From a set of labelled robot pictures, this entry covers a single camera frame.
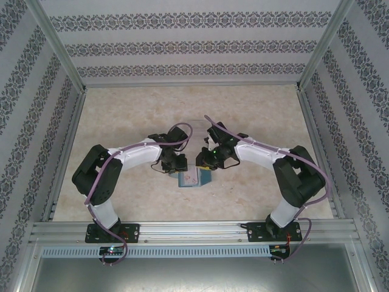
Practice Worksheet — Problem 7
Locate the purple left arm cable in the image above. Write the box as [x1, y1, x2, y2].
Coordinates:
[83, 121, 195, 267]

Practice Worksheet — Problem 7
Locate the aluminium side rail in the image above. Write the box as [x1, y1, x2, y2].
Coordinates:
[297, 89, 346, 220]
[42, 90, 88, 223]

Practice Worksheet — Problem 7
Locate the aluminium back rail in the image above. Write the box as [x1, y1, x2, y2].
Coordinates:
[81, 80, 301, 89]

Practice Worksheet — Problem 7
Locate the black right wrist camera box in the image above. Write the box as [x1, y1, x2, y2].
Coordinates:
[205, 121, 228, 144]

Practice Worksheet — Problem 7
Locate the grey slotted cable duct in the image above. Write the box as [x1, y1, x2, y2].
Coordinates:
[41, 245, 273, 258]

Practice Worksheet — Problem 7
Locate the blue-grey card holder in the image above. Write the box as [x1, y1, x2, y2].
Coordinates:
[177, 169, 213, 189]

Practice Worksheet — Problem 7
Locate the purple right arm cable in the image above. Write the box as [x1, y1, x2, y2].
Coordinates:
[204, 114, 332, 265]

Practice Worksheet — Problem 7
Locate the grey metal sheet panel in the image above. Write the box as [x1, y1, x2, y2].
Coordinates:
[30, 257, 359, 292]

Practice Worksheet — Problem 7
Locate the thin black right gripper cable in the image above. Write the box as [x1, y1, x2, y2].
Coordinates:
[221, 156, 241, 170]

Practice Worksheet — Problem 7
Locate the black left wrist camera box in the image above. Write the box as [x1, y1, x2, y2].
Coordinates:
[166, 126, 188, 146]

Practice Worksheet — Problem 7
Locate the aluminium mounting rail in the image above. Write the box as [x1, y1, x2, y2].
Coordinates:
[29, 220, 359, 244]

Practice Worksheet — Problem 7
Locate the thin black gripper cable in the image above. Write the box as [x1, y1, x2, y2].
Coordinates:
[221, 156, 241, 170]
[151, 159, 170, 175]

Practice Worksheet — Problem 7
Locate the white card with pink print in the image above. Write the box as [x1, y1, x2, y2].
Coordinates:
[182, 170, 200, 187]

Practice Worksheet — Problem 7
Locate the aluminium frame post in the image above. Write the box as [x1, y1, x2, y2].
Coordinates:
[296, 0, 355, 91]
[26, 0, 88, 92]

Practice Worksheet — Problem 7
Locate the thin black left gripper cable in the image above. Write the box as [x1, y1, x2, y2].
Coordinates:
[151, 159, 170, 175]

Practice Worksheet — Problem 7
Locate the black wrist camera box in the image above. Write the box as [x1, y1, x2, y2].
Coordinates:
[166, 126, 188, 146]
[205, 121, 228, 144]

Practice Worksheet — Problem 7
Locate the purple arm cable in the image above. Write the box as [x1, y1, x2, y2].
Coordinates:
[204, 114, 332, 265]
[83, 121, 195, 267]

